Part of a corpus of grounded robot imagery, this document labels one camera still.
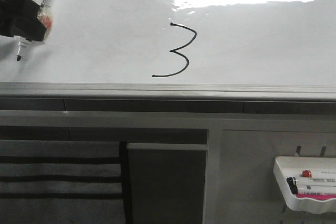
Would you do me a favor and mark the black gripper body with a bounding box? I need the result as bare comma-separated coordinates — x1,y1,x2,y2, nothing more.
1,0,47,41

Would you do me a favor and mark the white whiteboard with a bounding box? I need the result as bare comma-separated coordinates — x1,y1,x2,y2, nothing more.
1,0,335,86

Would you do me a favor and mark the grey black-striped fabric organizer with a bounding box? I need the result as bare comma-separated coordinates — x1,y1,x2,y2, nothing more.
1,140,133,223

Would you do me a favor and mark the dark grey panel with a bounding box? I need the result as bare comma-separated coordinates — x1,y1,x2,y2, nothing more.
127,143,207,223

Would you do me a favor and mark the upper black-capped white marker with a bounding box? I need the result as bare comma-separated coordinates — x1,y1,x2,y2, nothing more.
286,177,335,186

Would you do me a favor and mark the black-capped white marker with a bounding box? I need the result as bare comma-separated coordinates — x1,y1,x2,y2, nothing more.
289,185,335,195
286,177,335,186

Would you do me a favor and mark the lower black-capped white marker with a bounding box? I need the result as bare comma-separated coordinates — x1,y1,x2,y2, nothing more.
289,185,335,195

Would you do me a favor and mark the red-capped white marker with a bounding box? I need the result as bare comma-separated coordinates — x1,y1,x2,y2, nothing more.
301,169,336,179

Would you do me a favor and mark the white plastic tray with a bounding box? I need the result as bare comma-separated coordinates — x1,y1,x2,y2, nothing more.
273,156,335,214

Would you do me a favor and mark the pink eraser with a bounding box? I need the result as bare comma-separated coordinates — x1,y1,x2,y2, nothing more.
296,194,336,200

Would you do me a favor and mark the grey metal whiteboard rail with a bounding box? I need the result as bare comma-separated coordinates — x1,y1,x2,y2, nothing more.
1,82,335,102

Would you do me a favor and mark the left black wall hook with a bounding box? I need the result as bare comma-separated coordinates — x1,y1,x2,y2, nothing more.
295,145,302,157

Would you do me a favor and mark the black wall hook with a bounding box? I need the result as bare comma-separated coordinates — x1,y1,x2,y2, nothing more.
295,145,302,157
320,146,327,157

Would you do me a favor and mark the right black wall hook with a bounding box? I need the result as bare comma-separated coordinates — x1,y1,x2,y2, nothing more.
320,146,327,157

